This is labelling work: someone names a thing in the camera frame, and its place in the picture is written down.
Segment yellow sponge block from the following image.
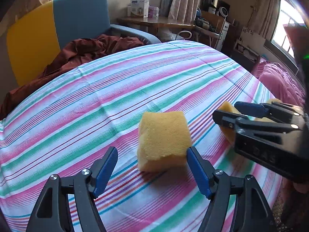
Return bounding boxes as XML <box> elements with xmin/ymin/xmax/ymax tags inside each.
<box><xmin>218</xmin><ymin>101</ymin><xmax>240</xmax><ymax>145</ymax></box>
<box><xmin>137</xmin><ymin>111</ymin><xmax>192</xmax><ymax>172</ymax></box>

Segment person right hand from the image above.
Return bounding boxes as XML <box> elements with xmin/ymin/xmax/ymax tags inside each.
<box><xmin>293</xmin><ymin>182</ymin><xmax>309</xmax><ymax>194</ymax></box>

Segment pink quilt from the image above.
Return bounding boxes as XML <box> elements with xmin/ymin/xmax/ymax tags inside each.
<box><xmin>251</xmin><ymin>57</ymin><xmax>305</xmax><ymax>106</ymax></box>

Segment wooden desk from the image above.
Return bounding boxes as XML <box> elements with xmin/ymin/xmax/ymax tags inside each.
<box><xmin>117</xmin><ymin>17</ymin><xmax>221</xmax><ymax>39</ymax></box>

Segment white product box on desk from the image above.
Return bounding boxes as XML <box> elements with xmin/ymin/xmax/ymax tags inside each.
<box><xmin>127</xmin><ymin>0</ymin><xmax>149</xmax><ymax>18</ymax></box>

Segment maroon blanket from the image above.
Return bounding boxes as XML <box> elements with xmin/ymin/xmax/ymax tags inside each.
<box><xmin>1</xmin><ymin>34</ymin><xmax>145</xmax><ymax>119</ymax></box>

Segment grey yellow blue headboard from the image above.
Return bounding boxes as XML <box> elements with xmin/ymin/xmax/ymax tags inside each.
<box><xmin>6</xmin><ymin>0</ymin><xmax>112</xmax><ymax>88</ymax></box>

